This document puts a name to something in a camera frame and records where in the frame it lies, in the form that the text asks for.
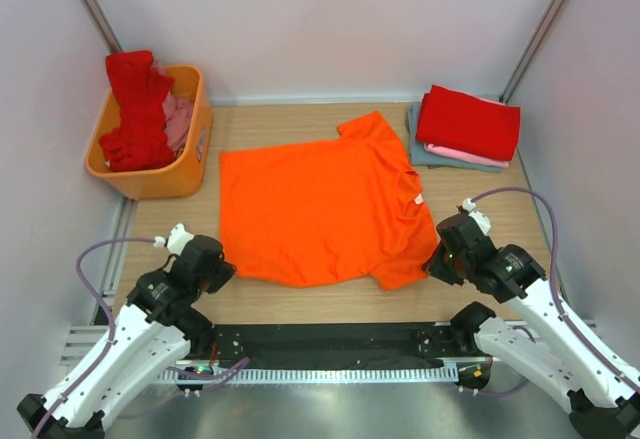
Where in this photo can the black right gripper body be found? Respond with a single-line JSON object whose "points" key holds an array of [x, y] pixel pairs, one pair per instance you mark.
{"points": [[439, 265]]}

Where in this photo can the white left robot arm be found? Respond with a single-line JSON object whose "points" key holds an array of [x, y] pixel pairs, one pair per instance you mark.
{"points": [[156, 327]]}

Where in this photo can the crumpled red t shirt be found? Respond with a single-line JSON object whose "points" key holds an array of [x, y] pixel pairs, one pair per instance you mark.
{"points": [[139, 142]]}

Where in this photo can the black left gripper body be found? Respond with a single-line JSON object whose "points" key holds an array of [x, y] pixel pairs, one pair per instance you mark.
{"points": [[220, 273]]}

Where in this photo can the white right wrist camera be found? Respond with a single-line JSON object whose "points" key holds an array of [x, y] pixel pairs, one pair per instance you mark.
{"points": [[469, 207]]}

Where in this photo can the aluminium frame rail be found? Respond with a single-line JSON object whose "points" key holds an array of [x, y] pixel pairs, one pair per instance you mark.
{"points": [[80, 341]]}

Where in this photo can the orange plastic basket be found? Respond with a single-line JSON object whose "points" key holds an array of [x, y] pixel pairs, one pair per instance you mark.
{"points": [[184, 176]]}

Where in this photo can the orange t shirt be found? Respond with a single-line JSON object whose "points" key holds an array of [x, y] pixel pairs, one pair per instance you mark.
{"points": [[320, 213]]}

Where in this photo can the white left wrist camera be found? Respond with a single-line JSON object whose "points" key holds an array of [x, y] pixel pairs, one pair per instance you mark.
{"points": [[176, 240]]}

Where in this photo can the folded grey t shirt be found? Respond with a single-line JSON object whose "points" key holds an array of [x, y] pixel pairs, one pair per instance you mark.
{"points": [[419, 156]]}

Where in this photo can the corner aluminium post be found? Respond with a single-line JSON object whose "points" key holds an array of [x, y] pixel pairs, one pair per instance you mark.
{"points": [[102, 25], [541, 33]]}

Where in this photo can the left corner aluminium post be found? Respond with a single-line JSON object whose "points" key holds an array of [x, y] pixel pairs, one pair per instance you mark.
{"points": [[102, 25]]}

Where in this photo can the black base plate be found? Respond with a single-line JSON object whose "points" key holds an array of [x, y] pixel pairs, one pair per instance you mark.
{"points": [[336, 347]]}

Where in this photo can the right corner aluminium post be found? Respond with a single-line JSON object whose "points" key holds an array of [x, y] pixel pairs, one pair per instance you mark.
{"points": [[541, 33]]}

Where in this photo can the folded red t shirt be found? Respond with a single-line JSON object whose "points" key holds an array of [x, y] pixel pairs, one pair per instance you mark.
{"points": [[469, 124]]}

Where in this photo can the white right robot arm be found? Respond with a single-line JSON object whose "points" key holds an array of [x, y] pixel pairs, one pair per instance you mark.
{"points": [[569, 362]]}

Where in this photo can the folded pink t shirt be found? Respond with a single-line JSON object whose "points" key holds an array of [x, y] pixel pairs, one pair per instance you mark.
{"points": [[465, 156]]}

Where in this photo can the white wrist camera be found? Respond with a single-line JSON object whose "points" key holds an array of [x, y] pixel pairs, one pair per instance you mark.
{"points": [[176, 240], [469, 207]]}

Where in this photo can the crumpled pink t shirt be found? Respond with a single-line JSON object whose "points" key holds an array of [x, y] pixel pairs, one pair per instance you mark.
{"points": [[177, 111]]}

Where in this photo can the white slotted cable duct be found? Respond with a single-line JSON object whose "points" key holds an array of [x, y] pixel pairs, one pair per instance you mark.
{"points": [[448, 373]]}

